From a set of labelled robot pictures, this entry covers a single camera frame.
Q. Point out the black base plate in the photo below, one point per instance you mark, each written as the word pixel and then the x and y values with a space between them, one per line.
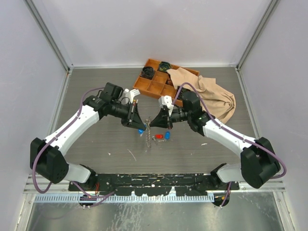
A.
pixel 188 184

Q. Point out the dark band coil top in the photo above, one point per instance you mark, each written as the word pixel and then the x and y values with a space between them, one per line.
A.
pixel 164 66

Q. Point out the wooden compartment tray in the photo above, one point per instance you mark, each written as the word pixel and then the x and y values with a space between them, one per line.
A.
pixel 160 85

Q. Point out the metal disc keyring holder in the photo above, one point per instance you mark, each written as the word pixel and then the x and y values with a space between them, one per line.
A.
pixel 149 137

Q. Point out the dark band coil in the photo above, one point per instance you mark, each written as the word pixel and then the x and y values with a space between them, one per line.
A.
pixel 147 72
pixel 164 66

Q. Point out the grey cable duct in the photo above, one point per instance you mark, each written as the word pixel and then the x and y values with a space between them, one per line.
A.
pixel 81 198

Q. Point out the beige cloth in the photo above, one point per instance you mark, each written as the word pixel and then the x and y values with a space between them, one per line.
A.
pixel 220 102

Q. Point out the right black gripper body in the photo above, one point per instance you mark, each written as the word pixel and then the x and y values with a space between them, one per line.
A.
pixel 178 114

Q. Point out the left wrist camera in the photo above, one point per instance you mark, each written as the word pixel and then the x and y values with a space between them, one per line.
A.
pixel 130 94

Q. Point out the dark band coil left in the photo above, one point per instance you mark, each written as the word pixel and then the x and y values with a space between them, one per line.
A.
pixel 147 72

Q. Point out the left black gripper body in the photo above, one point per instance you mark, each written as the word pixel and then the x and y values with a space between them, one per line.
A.
pixel 125 112

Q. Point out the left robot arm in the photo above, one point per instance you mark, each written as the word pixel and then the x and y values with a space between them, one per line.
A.
pixel 47 155

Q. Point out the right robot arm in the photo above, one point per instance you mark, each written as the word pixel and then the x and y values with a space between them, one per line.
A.
pixel 258 162

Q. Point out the blue tag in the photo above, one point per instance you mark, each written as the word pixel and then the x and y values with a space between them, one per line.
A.
pixel 140 131

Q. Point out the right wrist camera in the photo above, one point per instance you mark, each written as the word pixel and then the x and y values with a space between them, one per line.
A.
pixel 166 102

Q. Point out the blue tagged key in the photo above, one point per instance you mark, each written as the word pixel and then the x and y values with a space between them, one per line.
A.
pixel 165 137

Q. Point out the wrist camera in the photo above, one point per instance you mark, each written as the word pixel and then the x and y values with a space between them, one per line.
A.
pixel 166 102
pixel 130 94

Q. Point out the red tagged key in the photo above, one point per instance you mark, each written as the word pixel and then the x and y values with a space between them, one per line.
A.
pixel 158 138

